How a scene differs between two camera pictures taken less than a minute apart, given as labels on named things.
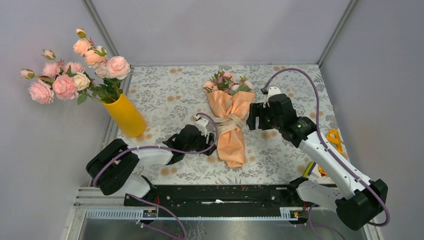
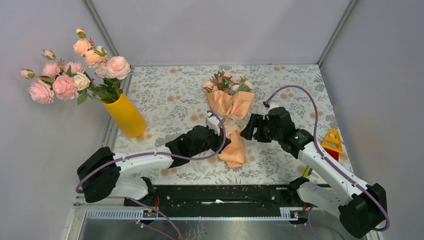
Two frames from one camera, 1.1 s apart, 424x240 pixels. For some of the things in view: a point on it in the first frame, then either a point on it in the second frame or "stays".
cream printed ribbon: (228, 124) stays
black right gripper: (257, 109) to (258, 121)
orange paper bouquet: (232, 98) stays
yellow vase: (126, 117) stays
